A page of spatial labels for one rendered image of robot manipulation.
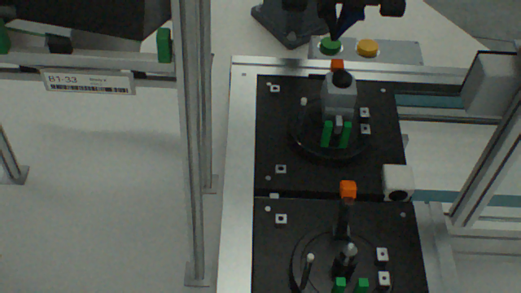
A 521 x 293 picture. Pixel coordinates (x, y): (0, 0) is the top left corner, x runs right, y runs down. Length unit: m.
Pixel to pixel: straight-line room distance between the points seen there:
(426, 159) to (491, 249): 0.18
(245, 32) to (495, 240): 0.67
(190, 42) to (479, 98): 0.37
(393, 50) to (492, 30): 1.80
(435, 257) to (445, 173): 0.19
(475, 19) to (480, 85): 2.23
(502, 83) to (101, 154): 0.67
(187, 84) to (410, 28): 0.86
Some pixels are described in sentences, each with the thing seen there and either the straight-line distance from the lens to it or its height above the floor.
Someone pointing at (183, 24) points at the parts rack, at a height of 1.36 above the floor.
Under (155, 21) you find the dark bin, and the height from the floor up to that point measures 1.30.
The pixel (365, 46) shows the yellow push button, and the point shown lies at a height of 0.97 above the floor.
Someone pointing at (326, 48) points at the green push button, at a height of 0.97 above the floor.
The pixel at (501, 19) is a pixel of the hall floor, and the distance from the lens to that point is 3.01.
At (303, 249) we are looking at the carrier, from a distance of 0.81.
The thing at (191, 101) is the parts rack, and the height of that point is 1.26.
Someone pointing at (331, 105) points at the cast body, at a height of 1.06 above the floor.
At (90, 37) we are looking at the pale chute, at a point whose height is 1.17.
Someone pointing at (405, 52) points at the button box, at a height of 0.96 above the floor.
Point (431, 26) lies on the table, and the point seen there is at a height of 0.86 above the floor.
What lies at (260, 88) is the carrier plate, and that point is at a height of 0.97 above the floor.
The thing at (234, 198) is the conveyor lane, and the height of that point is 0.96.
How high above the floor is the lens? 1.69
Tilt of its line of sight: 51 degrees down
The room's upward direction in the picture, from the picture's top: 6 degrees clockwise
